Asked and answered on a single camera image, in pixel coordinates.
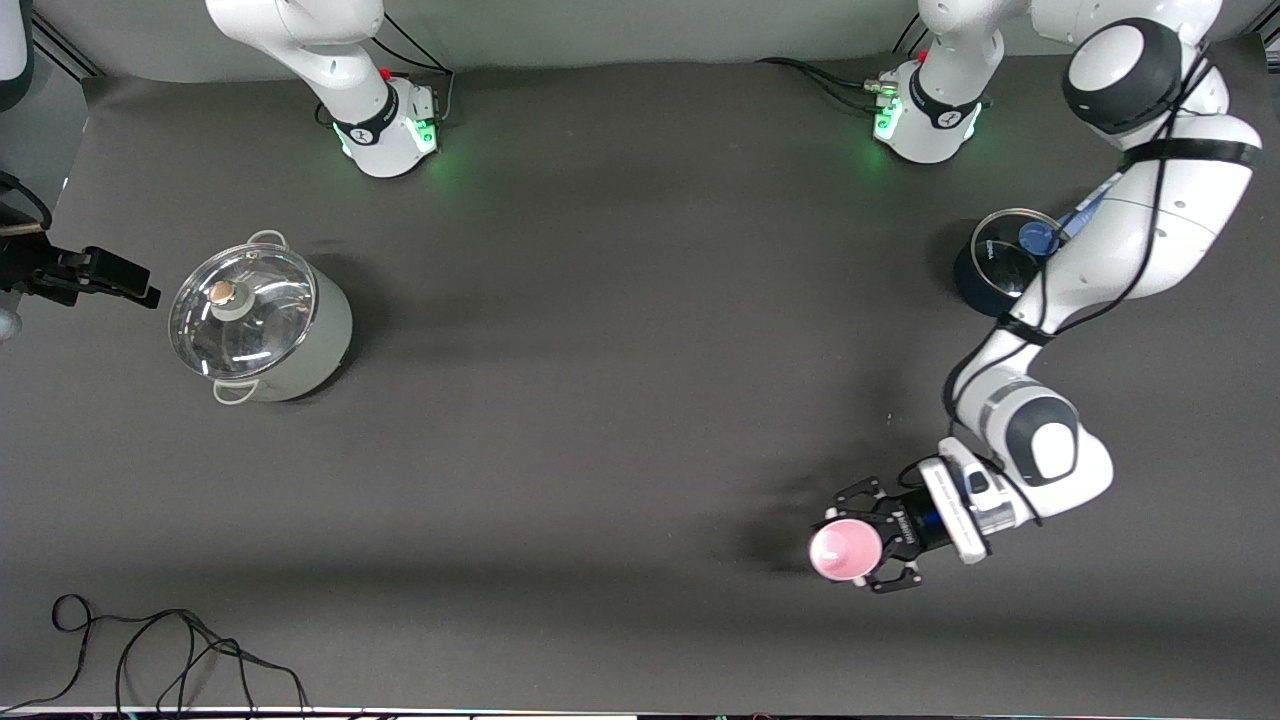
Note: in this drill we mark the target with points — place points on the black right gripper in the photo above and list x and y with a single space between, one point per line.
40 272

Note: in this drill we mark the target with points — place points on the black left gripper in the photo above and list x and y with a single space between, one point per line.
912 530

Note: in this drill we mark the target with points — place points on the pink plastic cup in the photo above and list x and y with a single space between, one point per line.
845 548

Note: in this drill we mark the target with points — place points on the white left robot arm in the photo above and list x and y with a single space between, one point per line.
1190 190

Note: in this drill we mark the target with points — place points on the glass lid with beige knob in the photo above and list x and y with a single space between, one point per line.
270 320

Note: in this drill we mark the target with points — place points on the dark blue saucepan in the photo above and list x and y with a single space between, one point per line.
975 290

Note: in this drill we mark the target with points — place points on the dark grey table mat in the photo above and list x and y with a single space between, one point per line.
640 400

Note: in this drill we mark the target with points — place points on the glass lid with blue knob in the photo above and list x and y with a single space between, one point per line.
1000 255

